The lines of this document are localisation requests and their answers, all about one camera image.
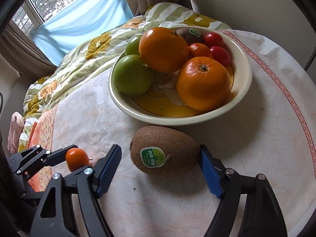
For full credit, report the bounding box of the small mandarin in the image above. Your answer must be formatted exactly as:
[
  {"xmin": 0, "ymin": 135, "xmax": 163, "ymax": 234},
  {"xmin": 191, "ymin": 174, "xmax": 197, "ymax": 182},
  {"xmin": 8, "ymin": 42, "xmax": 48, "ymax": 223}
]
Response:
[
  {"xmin": 189, "ymin": 43, "xmax": 213, "ymax": 58},
  {"xmin": 65, "ymin": 148, "xmax": 89, "ymax": 172}
]

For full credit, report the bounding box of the brown kiwi with green sticker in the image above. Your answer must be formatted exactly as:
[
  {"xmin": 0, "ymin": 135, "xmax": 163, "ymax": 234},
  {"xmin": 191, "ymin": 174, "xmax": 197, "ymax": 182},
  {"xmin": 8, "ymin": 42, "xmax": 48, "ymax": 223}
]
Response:
[{"xmin": 130, "ymin": 125, "xmax": 200, "ymax": 177}]

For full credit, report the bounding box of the large green apple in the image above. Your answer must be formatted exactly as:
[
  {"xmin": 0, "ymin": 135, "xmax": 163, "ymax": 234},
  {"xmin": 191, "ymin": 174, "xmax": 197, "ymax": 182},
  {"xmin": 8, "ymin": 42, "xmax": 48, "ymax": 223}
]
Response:
[{"xmin": 113, "ymin": 55, "xmax": 154, "ymax": 96}]

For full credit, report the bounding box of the small green apple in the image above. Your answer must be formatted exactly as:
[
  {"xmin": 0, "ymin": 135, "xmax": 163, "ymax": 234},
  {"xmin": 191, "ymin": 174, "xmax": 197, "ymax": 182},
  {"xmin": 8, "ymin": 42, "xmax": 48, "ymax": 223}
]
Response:
[{"xmin": 125, "ymin": 34, "xmax": 142, "ymax": 56}]

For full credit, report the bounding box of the large orange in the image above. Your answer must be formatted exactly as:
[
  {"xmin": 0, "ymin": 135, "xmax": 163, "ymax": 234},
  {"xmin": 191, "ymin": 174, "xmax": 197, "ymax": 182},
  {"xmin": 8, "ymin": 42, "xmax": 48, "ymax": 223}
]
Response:
[
  {"xmin": 176, "ymin": 57, "xmax": 231, "ymax": 111},
  {"xmin": 139, "ymin": 27, "xmax": 189, "ymax": 73}
]

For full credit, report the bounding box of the red tomato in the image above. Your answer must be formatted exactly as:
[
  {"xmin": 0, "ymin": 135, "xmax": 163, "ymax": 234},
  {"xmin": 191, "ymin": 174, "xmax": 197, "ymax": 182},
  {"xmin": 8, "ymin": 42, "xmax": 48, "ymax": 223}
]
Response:
[
  {"xmin": 210, "ymin": 45, "xmax": 231, "ymax": 66},
  {"xmin": 204, "ymin": 32, "xmax": 224, "ymax": 48}
]

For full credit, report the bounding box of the brown kiwi without visible sticker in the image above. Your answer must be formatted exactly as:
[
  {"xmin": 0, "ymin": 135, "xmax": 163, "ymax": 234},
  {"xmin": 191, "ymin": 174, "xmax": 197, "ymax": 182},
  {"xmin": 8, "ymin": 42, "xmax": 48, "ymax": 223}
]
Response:
[{"xmin": 176, "ymin": 27, "xmax": 205, "ymax": 46}]

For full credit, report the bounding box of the pink pillow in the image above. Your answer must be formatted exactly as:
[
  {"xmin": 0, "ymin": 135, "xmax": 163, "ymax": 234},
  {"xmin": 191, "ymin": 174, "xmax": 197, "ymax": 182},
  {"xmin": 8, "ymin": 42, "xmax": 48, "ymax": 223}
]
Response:
[{"xmin": 7, "ymin": 112, "xmax": 25, "ymax": 155}]

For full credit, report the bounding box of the white pink floral tablecloth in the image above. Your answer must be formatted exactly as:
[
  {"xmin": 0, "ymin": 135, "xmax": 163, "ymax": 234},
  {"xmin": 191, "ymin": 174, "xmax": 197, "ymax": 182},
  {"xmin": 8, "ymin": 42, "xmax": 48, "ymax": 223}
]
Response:
[{"xmin": 30, "ymin": 30, "xmax": 315, "ymax": 236}]

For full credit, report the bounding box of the cream yellow ceramic bowl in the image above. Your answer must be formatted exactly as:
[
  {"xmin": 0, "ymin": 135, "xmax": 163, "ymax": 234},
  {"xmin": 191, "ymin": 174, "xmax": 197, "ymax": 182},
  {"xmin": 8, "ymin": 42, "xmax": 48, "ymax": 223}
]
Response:
[{"xmin": 108, "ymin": 30, "xmax": 252, "ymax": 126}]

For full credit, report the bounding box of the green striped floral duvet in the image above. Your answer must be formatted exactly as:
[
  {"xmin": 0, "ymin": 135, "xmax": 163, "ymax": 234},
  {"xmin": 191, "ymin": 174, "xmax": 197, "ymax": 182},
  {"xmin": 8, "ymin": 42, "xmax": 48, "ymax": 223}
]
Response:
[{"xmin": 18, "ymin": 2, "xmax": 230, "ymax": 151}]

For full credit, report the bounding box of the left brown curtain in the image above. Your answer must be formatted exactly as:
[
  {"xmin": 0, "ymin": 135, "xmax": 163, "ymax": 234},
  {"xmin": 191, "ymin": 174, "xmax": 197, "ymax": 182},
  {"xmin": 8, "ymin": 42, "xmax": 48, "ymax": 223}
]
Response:
[{"xmin": 1, "ymin": 21, "xmax": 57, "ymax": 81}]

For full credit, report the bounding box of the light blue window cloth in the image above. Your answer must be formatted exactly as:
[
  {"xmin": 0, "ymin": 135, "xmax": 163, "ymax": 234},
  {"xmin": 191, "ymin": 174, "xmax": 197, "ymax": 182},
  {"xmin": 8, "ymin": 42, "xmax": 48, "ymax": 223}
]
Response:
[{"xmin": 31, "ymin": 0, "xmax": 133, "ymax": 66}]

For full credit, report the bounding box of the window glass and frame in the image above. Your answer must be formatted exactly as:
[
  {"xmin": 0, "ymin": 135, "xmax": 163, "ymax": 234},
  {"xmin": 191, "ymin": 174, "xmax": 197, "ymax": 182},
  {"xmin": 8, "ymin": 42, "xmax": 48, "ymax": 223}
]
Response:
[{"xmin": 12, "ymin": 0, "xmax": 74, "ymax": 36}]

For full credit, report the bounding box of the black cable on wall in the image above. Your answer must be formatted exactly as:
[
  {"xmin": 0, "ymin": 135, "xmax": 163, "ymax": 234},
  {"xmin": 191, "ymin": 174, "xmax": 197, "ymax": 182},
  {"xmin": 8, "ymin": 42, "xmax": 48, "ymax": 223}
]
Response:
[{"xmin": 303, "ymin": 46, "xmax": 316, "ymax": 72}]

